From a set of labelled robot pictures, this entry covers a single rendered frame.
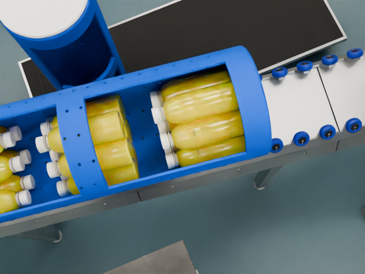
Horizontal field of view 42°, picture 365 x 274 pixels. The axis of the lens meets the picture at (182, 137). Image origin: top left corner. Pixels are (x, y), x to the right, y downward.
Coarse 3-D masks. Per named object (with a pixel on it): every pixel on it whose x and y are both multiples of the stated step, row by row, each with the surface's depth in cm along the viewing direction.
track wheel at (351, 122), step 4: (348, 120) 132; (352, 120) 131; (356, 120) 131; (360, 120) 132; (348, 124) 132; (352, 124) 131; (356, 124) 132; (360, 124) 132; (348, 128) 132; (352, 128) 132; (356, 128) 132; (360, 128) 133; (352, 132) 133
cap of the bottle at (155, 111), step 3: (153, 108) 115; (156, 108) 115; (153, 111) 114; (156, 111) 114; (159, 111) 114; (153, 114) 114; (156, 114) 114; (159, 114) 114; (153, 117) 114; (156, 117) 114; (159, 117) 114; (156, 120) 114; (159, 120) 114
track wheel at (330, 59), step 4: (324, 56) 139; (328, 56) 138; (332, 56) 138; (336, 56) 137; (324, 60) 137; (328, 60) 136; (332, 60) 136; (336, 60) 136; (324, 64) 138; (328, 64) 137
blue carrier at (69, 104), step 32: (192, 64) 113; (224, 64) 129; (64, 96) 113; (96, 96) 128; (128, 96) 131; (256, 96) 108; (32, 128) 132; (64, 128) 107; (256, 128) 110; (32, 160) 134; (96, 160) 108; (160, 160) 131; (224, 160) 115; (32, 192) 131; (96, 192) 114
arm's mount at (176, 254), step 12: (180, 240) 122; (156, 252) 122; (168, 252) 122; (180, 252) 121; (132, 264) 121; (144, 264) 121; (156, 264) 121; (168, 264) 121; (180, 264) 120; (192, 264) 120
